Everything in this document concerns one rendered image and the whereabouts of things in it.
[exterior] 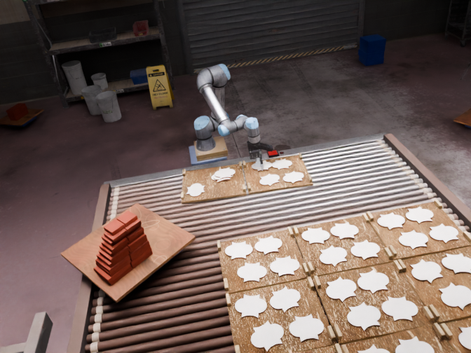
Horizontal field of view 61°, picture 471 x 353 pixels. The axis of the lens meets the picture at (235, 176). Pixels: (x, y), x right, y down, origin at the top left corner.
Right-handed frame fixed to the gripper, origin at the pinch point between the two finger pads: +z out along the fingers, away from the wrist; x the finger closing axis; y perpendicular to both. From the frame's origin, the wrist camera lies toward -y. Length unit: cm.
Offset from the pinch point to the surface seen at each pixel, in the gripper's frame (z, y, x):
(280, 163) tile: 1.8, -12.8, -0.4
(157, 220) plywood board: -13, 66, 52
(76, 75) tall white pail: 36, 234, -404
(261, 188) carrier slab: 1.7, 4.1, 23.5
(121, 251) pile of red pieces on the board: -27, 76, 87
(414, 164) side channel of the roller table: 6, -94, 24
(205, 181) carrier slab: -0.5, 38.9, 5.9
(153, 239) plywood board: -13, 67, 67
